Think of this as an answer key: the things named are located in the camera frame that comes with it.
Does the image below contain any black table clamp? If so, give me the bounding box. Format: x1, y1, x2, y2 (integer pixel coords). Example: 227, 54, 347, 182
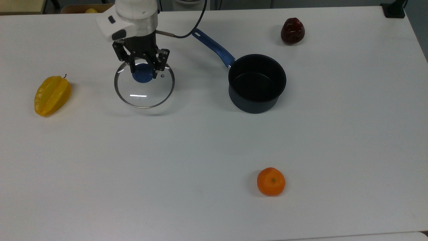
380, 0, 407, 18

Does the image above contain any orange mandarin fruit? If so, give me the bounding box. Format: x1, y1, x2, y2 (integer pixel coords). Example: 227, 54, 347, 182
257, 167, 286, 196

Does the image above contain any dark saucepan with blue handle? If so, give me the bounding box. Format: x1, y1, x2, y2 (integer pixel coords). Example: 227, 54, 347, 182
191, 28, 287, 114

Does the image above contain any dark red apple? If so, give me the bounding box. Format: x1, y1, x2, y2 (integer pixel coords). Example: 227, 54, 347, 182
281, 18, 305, 45

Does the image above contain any glass lid with blue knob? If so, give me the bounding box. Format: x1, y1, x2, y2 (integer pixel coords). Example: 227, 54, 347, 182
114, 59, 175, 109

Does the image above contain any tan wooden board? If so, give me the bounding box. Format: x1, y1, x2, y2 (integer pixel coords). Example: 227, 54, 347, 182
0, 0, 46, 15

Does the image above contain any yellow starfruit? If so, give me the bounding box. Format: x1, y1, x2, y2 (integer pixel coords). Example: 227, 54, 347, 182
34, 74, 72, 117

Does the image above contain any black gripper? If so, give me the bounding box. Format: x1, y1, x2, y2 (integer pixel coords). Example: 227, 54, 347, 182
112, 32, 170, 80

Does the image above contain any brown cardboard box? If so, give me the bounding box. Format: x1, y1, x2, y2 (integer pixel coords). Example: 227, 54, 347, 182
61, 3, 115, 14

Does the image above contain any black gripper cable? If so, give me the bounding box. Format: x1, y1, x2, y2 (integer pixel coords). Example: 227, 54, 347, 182
155, 0, 208, 38

